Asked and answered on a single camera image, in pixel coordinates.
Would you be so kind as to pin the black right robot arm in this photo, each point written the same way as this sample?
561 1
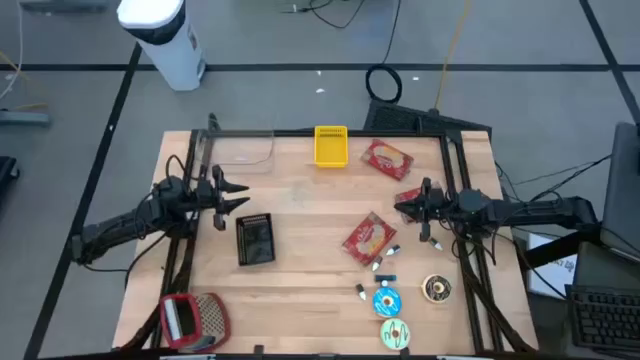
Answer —
540 210

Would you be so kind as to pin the black plastic basket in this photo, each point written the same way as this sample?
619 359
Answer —
255 240

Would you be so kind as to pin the chocolate frosted donut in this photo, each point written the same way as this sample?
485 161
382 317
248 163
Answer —
427 289

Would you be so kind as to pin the yellow plastic basket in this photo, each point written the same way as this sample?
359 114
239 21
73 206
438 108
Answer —
331 150

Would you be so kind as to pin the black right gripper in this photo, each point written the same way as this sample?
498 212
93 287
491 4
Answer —
437 207

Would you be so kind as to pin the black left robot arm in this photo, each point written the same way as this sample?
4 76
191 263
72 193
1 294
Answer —
150 207

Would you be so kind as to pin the white trash can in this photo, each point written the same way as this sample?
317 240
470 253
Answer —
170 55

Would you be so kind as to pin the white paper sheet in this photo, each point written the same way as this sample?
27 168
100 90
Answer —
555 275

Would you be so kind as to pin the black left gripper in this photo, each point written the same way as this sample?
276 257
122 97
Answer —
205 195

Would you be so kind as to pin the grey floor base plate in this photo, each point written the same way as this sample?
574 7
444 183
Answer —
25 118

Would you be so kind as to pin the red box grater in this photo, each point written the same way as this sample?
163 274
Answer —
217 315

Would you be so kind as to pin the mint green frosted donut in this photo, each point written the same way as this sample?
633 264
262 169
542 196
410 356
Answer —
387 335

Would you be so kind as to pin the clear plastic container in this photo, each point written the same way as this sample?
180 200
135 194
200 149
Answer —
240 155

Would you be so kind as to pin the green-labelled dropper bottle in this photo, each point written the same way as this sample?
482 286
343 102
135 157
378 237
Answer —
360 291

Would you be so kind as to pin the black floor equipment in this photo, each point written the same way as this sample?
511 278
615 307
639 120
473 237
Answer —
6 172

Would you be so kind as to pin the black keyboard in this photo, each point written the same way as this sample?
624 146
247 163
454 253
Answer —
605 315

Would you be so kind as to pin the blue frosted donut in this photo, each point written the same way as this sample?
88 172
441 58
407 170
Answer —
380 305

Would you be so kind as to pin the red snack packet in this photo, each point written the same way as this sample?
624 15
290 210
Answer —
369 239
407 195
387 160

